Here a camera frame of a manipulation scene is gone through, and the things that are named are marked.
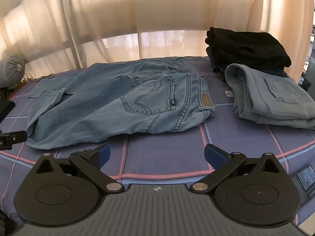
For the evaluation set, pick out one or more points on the grey bolster pillow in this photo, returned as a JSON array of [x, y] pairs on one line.
[[12, 70]]

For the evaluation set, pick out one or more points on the small white tag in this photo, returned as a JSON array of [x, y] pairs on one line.
[[229, 93]]

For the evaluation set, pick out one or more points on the folded dark blue jeans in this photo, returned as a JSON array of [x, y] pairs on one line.
[[216, 64]]

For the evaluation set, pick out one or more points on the folded black garment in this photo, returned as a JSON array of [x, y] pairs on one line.
[[246, 46]]

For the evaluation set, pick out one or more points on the dark object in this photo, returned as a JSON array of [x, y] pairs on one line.
[[308, 78]]

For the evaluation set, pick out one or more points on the light blue denim pants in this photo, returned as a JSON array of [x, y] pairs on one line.
[[110, 108]]

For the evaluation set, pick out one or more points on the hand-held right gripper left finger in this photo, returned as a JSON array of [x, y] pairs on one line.
[[104, 152]]

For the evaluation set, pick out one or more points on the white care label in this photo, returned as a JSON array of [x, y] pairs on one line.
[[306, 180]]

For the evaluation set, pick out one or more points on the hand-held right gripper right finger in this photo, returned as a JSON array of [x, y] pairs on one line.
[[214, 156]]

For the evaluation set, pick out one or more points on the folded pale blue pants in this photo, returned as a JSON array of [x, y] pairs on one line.
[[258, 98]]

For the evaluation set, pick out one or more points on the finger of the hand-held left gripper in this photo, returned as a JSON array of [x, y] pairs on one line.
[[19, 137]]

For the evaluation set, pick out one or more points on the cream sheer curtain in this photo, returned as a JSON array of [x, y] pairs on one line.
[[147, 17]]

